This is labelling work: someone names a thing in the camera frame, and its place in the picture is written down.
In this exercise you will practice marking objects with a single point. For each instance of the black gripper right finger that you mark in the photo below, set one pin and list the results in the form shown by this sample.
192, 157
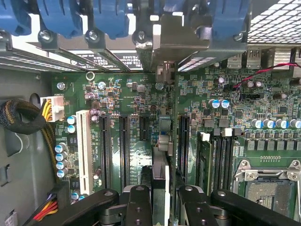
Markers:
195, 207

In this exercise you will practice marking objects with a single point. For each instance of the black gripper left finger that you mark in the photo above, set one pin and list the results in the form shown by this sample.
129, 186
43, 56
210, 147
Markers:
138, 207

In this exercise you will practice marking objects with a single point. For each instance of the RAM stick with white label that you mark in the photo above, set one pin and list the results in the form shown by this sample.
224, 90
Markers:
205, 164

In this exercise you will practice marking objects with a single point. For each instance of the black RAM slot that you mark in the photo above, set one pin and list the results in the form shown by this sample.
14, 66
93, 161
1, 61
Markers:
216, 164
227, 164

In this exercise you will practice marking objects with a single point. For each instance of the long black expansion slot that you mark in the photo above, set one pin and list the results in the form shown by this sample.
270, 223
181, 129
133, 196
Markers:
124, 150
105, 150

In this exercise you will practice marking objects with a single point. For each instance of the CPU socket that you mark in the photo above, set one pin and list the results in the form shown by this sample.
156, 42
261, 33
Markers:
268, 195

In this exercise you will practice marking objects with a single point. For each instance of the short black expansion slot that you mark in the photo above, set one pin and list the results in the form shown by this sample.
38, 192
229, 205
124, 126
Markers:
144, 128

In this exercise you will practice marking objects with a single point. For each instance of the white expansion slot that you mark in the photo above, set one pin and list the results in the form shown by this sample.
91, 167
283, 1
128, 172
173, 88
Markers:
84, 146

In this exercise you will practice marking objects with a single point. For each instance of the green motherboard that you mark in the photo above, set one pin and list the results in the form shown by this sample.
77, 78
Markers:
131, 94

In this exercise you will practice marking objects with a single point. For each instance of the open black PC case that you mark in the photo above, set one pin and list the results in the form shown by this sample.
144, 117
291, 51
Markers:
23, 153

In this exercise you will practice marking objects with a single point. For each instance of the white power connector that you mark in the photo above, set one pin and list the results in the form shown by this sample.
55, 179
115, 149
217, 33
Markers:
55, 108

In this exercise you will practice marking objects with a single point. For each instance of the metal slot cover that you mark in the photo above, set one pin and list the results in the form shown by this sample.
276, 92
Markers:
143, 54
195, 63
48, 40
23, 58
95, 40

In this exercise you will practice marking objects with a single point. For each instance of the metal USB port block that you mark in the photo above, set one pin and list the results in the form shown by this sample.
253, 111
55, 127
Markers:
243, 58

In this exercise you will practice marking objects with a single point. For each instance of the blue card retention clip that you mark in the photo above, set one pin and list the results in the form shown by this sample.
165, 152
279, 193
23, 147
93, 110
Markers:
61, 16
174, 5
229, 18
110, 18
11, 16

